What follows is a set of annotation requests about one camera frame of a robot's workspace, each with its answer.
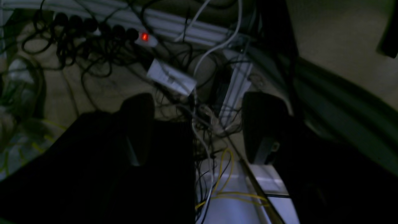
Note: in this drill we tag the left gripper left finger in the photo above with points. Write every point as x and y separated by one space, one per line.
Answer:
74 180

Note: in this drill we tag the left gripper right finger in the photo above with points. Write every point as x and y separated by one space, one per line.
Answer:
329 182

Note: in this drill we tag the black power strip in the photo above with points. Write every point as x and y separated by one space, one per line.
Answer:
74 32

